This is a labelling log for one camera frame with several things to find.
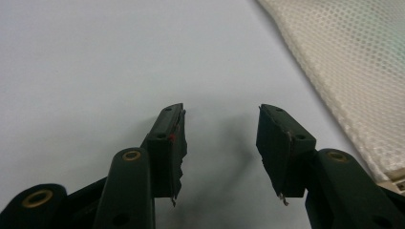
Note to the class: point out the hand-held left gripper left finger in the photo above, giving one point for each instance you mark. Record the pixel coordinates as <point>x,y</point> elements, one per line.
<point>165,152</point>

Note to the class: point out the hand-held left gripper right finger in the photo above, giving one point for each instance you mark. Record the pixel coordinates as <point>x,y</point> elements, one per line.
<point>280,149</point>

